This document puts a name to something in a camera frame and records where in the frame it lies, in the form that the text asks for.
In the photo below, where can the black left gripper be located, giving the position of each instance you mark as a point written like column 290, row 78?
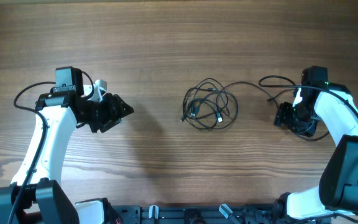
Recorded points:
column 115, row 112

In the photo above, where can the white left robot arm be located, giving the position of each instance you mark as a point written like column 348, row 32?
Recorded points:
column 35, row 194

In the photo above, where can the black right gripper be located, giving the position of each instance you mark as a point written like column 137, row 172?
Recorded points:
column 282, row 116

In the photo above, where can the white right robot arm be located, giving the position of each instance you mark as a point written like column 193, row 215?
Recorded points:
column 337, row 192

